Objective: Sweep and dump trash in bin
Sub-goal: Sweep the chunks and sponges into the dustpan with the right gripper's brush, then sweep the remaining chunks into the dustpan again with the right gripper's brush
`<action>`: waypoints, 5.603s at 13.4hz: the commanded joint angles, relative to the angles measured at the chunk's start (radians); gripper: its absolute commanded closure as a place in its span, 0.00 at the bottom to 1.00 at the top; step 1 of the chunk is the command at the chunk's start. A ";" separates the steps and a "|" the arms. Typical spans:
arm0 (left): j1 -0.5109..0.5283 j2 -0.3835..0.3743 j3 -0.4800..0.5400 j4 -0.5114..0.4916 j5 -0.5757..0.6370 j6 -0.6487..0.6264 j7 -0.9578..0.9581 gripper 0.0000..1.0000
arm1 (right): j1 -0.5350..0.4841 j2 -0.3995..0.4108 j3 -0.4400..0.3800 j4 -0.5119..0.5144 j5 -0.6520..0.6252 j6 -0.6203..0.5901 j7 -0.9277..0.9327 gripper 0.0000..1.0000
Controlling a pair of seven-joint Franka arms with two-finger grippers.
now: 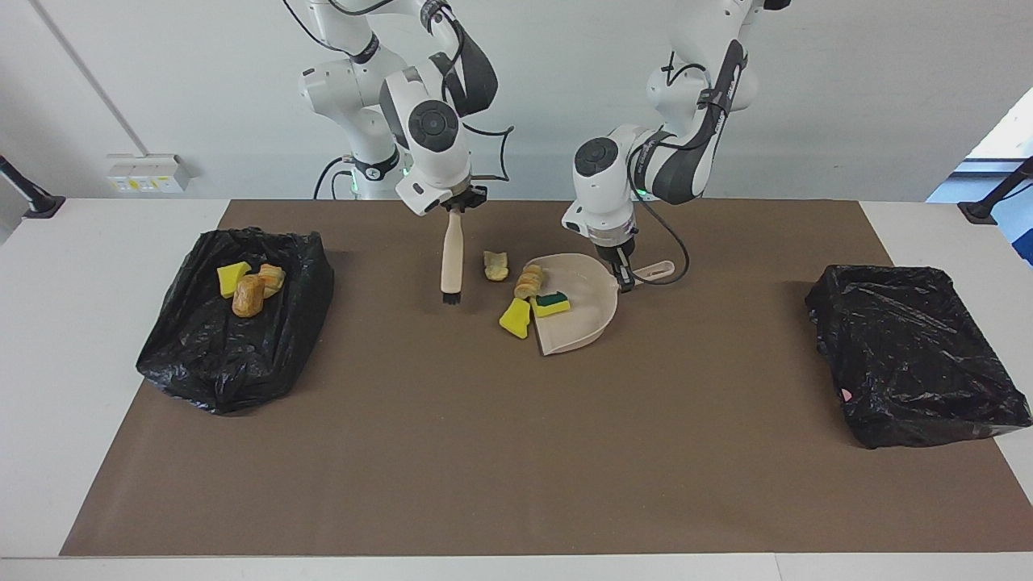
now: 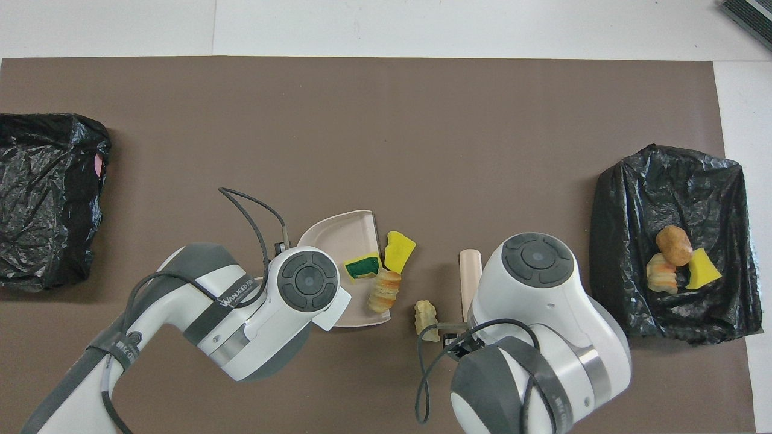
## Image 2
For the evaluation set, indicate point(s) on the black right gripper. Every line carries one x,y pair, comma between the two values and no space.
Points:
461,345

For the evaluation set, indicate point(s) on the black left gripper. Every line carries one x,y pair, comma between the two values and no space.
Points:
282,248

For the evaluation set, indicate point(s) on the pale foam piece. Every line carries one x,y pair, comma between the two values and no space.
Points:
661,276
426,319

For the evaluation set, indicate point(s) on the beige hand brush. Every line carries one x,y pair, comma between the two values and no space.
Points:
470,277

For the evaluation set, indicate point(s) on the beige plastic dustpan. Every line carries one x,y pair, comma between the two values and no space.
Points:
350,235

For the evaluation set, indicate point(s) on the yellow sponge piece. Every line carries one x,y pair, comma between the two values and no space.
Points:
399,250
362,268
702,271

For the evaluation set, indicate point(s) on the striped round foam piece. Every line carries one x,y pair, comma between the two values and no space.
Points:
385,292

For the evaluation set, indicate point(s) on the brown potato shaped piece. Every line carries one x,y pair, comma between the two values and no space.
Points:
673,244

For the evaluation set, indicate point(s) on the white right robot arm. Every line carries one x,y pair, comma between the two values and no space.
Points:
543,313

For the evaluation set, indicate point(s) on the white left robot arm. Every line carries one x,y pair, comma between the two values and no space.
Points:
253,319

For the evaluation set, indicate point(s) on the black bag bin pink spot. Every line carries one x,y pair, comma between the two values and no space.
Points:
42,199

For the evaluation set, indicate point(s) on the black bag lined bin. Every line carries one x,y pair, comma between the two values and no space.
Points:
675,193

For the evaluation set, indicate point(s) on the brown table mat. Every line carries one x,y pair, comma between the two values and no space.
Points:
362,120

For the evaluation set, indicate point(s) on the grey ribbed device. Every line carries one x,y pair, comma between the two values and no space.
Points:
751,18

